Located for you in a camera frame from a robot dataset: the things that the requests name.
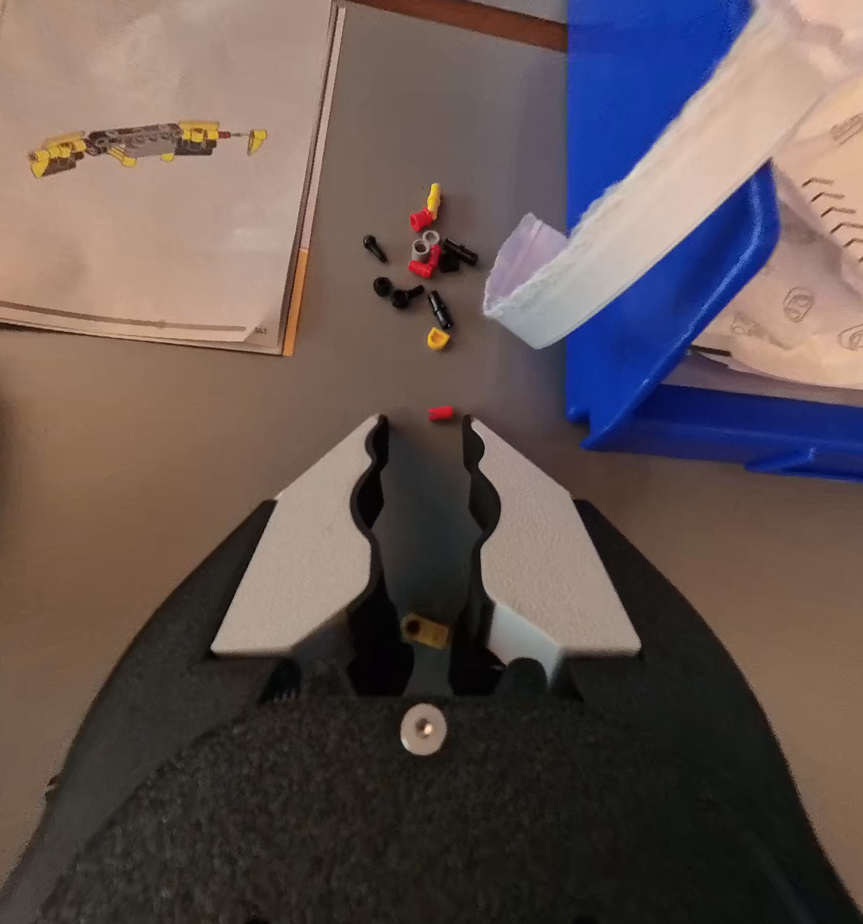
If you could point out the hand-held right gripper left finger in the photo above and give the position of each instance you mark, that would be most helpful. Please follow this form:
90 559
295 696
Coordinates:
294 570

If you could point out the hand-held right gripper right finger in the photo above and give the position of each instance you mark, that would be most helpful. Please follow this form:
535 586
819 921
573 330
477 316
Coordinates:
554 570

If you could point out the small red pin piece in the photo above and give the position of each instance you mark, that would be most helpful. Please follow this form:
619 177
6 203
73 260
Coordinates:
440 414

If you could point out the grey desk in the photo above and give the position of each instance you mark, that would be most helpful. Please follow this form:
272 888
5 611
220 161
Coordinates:
150 447

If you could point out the small yellow connector piece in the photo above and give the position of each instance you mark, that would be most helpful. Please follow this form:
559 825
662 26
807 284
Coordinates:
424 630

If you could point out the cluster of tiny coloured pieces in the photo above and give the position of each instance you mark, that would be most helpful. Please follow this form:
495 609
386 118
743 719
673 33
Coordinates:
422 252

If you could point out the open instruction booklet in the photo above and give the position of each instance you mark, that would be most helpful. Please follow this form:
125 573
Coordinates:
150 216

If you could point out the white patterned paper bag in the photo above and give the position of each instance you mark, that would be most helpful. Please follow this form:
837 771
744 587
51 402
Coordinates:
691 144

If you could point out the blue plastic bin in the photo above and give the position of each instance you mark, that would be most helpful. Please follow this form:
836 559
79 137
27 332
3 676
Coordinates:
619 108

